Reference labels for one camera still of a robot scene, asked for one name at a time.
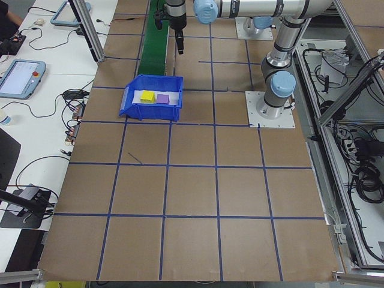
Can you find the purple foam block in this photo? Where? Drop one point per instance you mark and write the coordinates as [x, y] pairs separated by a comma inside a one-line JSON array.
[[163, 99]]

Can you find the yellow foam block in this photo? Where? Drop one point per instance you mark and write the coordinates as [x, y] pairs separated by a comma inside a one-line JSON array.
[[147, 96]]

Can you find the bare person forearm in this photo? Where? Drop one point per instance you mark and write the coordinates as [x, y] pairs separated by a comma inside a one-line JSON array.
[[15, 17]]

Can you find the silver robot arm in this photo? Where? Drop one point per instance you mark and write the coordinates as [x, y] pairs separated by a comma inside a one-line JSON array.
[[285, 39]]

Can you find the green conveyor belt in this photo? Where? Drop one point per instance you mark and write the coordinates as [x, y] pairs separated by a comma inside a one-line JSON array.
[[153, 48]]

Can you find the blue plastic storage bin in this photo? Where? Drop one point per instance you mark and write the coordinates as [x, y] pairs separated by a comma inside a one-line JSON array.
[[150, 112]]

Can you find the black power adapter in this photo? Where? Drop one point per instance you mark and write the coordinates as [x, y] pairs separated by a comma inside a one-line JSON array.
[[80, 31]]

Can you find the light blue teach pendant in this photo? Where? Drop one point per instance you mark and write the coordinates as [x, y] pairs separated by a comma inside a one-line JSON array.
[[18, 76], [64, 15]]

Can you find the crumpled white bag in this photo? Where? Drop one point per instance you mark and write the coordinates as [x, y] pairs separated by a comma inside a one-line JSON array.
[[333, 69]]

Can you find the orange circuit board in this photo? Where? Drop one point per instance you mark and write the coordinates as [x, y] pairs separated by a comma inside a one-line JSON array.
[[17, 38]]

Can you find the white power strip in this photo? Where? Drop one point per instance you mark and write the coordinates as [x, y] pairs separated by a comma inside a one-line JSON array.
[[349, 147]]

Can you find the black flat panel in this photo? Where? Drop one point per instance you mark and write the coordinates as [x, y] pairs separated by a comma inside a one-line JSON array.
[[6, 150]]

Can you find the small grey device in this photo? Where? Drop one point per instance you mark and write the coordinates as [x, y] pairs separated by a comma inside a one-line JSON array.
[[31, 193]]

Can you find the black stand rod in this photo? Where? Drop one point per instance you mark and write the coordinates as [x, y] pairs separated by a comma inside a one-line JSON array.
[[21, 201]]

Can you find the aluminium corner bar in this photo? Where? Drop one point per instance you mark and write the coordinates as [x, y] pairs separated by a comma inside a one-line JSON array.
[[21, 275], [360, 276]]

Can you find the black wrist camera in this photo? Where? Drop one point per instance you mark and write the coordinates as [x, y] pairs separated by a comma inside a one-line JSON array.
[[159, 21]]

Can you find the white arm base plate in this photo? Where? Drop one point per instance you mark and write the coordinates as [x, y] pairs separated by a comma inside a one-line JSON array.
[[240, 33], [285, 120]]

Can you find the aluminium upright post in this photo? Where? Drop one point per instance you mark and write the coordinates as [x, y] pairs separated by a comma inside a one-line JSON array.
[[90, 33]]

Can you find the V-shaped metal bar frame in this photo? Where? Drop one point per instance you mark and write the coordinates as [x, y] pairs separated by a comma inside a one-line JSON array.
[[345, 99]]

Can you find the black stand base plate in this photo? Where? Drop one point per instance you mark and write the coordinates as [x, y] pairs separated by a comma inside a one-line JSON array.
[[30, 222]]

